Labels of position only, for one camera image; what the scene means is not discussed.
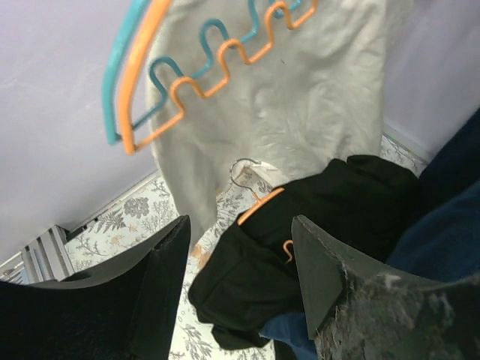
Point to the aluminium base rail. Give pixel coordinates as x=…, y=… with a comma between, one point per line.
x=44, y=259

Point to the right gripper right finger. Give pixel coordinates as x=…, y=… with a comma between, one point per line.
x=360, y=308

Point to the white hanging t shirt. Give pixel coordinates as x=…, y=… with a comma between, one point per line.
x=315, y=96

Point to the navy hanging t shirt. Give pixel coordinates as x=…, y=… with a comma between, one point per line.
x=443, y=242

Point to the blue hanger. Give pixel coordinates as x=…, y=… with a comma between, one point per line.
x=157, y=63

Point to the black t shirt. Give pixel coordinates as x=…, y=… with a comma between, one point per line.
x=287, y=254

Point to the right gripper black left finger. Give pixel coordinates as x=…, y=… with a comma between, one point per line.
x=122, y=308

